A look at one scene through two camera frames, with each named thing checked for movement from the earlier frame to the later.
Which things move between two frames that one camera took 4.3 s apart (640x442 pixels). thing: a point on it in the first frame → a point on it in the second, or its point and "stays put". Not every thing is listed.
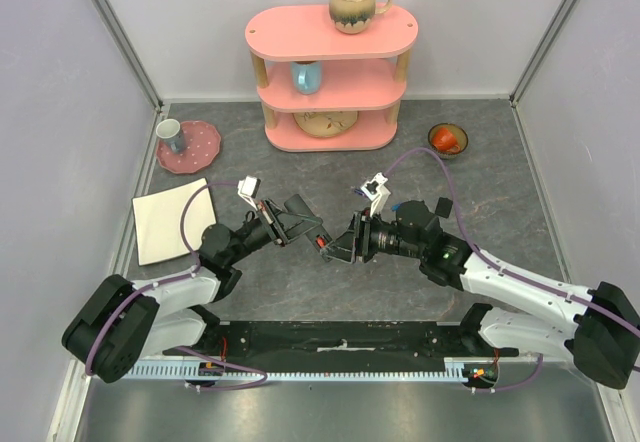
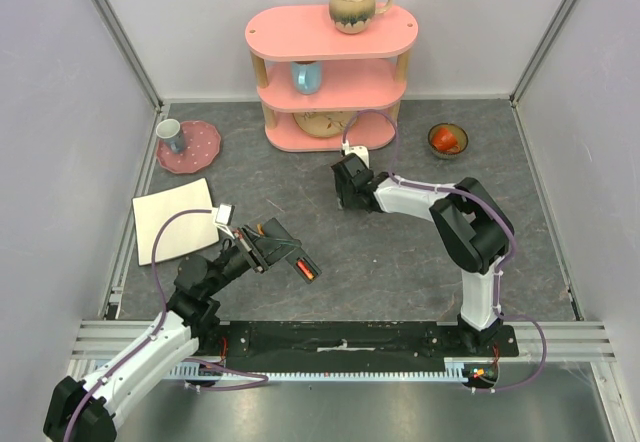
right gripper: x=358 y=238 → x=343 y=182
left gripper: x=270 y=213 → x=259 y=250
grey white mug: x=169 y=130 stays put
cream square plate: x=156 y=218 stays put
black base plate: x=335 y=340 stays put
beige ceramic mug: x=349 y=15 stays put
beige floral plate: x=325 y=124 stays put
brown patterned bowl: x=460 y=133 stays put
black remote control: x=320 y=237 → x=296 y=256
